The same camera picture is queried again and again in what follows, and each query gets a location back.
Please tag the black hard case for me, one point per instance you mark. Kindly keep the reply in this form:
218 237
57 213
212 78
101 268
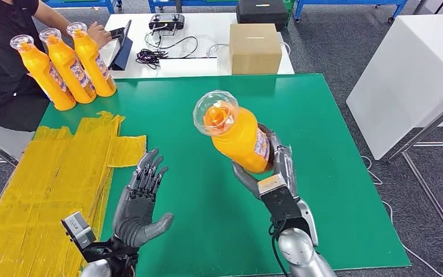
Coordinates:
262 13

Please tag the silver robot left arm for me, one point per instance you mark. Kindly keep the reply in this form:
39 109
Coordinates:
108 262

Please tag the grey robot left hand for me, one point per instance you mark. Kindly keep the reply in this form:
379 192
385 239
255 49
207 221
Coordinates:
135 218

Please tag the person's left forearm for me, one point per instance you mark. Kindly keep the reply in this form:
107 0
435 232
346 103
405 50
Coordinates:
59 17

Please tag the black smartphone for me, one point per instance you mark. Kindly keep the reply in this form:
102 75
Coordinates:
117 32

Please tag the green plastic crate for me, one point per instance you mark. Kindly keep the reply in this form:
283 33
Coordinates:
290 11

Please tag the metal stand frame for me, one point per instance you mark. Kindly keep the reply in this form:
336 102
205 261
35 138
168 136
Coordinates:
431 126

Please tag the tablet in blue case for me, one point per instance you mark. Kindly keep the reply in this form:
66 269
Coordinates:
124 53

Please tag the orange detergent bottle clear cap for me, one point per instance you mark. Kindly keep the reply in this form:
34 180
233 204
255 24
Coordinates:
45 76
240 141
70 69
93 63

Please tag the grey chair seat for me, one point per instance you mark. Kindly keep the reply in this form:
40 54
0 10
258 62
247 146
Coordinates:
0 143

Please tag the blue metal rack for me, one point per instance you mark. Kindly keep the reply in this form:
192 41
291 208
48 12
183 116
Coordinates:
193 3
345 2
80 3

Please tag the person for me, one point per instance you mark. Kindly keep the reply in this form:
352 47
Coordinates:
0 49

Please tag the person's left hand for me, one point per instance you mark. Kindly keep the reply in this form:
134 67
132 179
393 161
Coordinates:
99 34

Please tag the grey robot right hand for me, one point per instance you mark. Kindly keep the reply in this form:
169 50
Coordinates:
284 168

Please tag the white block table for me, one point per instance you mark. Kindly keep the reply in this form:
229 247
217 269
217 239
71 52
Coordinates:
407 76

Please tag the black remote controller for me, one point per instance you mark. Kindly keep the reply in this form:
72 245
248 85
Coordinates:
167 21

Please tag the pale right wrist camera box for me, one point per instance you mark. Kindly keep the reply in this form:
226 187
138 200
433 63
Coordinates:
279 198

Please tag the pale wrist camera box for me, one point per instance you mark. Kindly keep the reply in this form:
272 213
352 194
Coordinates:
78 229
279 198

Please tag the brown cardboard box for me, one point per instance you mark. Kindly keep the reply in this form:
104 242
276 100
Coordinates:
254 49

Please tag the white desk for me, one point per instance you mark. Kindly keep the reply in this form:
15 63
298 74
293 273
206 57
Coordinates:
210 23

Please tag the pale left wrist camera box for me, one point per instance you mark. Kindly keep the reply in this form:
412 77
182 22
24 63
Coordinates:
78 229

